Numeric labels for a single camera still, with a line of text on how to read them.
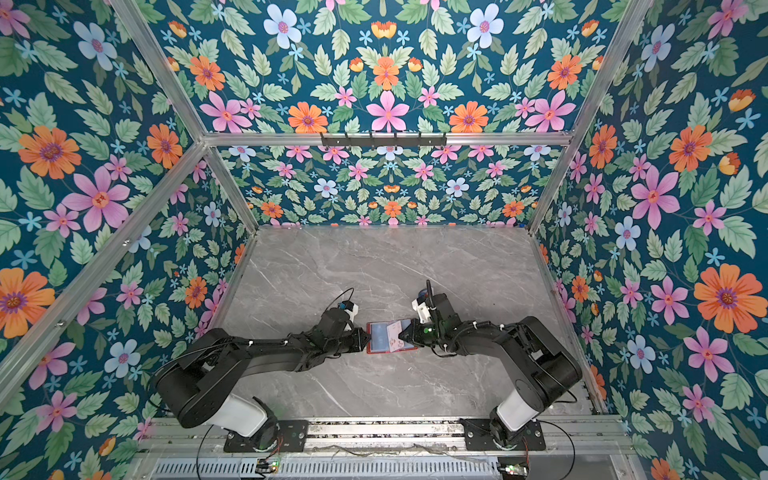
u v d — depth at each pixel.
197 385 0.44
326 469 0.76
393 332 0.90
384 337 0.91
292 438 0.73
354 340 0.80
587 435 0.75
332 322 0.71
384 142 0.93
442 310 0.73
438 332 0.73
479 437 0.73
